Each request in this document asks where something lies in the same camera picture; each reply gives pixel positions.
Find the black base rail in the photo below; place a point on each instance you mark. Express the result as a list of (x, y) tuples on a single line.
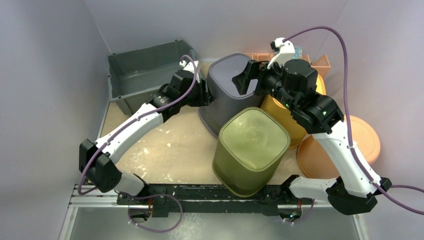
[(165, 198)]

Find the yellow mesh basket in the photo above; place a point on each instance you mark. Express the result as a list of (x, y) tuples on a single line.
[(282, 115)]

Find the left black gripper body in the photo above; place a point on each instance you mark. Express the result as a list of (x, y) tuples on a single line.
[(193, 99)]

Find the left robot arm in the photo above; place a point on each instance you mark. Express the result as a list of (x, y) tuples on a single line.
[(98, 159)]

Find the dark grey plastic bin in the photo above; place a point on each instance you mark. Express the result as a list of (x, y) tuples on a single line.
[(134, 75)]

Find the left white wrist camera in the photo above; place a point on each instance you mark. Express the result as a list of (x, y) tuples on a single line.
[(190, 67)]

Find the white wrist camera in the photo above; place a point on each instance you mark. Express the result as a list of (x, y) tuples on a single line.
[(284, 49), (190, 67)]

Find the olive green mesh basket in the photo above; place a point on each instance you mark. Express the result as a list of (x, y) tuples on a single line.
[(250, 148)]

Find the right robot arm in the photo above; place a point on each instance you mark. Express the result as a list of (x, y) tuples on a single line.
[(355, 190)]

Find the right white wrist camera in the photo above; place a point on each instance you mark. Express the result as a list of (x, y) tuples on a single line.
[(284, 49)]

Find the pink perforated organizer crate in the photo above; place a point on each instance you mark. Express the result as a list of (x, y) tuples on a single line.
[(322, 64)]

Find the light blue packet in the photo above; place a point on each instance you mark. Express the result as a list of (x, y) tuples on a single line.
[(298, 54)]

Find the large orange plastic bucket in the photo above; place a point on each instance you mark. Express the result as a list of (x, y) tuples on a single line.
[(315, 163)]

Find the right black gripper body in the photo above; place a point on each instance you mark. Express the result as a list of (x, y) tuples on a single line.
[(259, 75)]

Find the grey mesh basket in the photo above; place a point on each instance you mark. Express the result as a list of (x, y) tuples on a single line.
[(227, 102)]

